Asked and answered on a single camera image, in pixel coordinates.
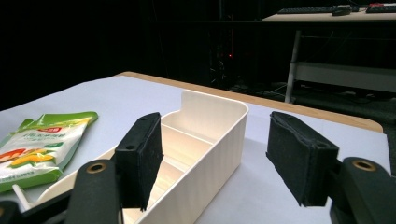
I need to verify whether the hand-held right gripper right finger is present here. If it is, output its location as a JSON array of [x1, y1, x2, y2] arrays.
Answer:
[[265, 110, 340, 208]]

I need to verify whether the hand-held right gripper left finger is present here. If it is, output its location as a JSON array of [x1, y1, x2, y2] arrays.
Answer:
[[113, 111, 164, 212]]

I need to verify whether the white divided plastic box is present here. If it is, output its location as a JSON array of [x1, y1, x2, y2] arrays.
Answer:
[[36, 89, 250, 224]]

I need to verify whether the green and white snack packet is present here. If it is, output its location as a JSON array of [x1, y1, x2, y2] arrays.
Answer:
[[0, 110, 100, 194]]

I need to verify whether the light wooden desk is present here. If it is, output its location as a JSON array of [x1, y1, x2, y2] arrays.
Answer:
[[262, 7, 396, 105]]

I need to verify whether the white plastic stick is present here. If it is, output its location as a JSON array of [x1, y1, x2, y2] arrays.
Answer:
[[11, 183, 33, 213]]

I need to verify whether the black computer mouse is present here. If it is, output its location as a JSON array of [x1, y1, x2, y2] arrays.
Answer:
[[331, 6, 353, 17]]

